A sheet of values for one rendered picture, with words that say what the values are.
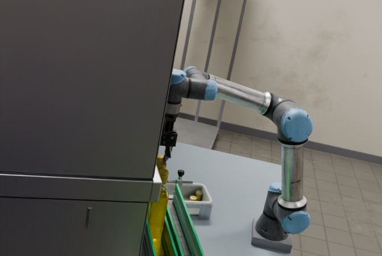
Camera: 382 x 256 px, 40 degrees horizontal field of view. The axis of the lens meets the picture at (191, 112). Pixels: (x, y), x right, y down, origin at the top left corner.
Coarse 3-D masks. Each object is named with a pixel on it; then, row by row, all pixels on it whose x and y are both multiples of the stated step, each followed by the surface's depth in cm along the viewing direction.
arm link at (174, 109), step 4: (168, 104) 187; (172, 104) 194; (176, 104) 194; (180, 104) 190; (168, 108) 187; (172, 108) 187; (176, 108) 188; (168, 112) 188; (172, 112) 188; (176, 112) 189
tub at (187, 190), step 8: (168, 184) 249; (184, 184) 251; (192, 184) 252; (200, 184) 253; (168, 192) 250; (184, 192) 252; (192, 192) 253; (208, 192) 247; (184, 200) 250; (208, 200) 243
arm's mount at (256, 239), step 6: (252, 222) 244; (252, 228) 239; (252, 234) 232; (258, 234) 232; (252, 240) 230; (258, 240) 229; (264, 240) 229; (270, 240) 229; (288, 240) 232; (264, 246) 230; (270, 246) 230; (276, 246) 229; (282, 246) 229; (288, 246) 228; (288, 252) 229
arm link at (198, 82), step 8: (192, 80) 187; (200, 80) 188; (208, 80) 189; (192, 88) 186; (200, 88) 187; (208, 88) 187; (216, 88) 189; (192, 96) 188; (200, 96) 188; (208, 96) 188
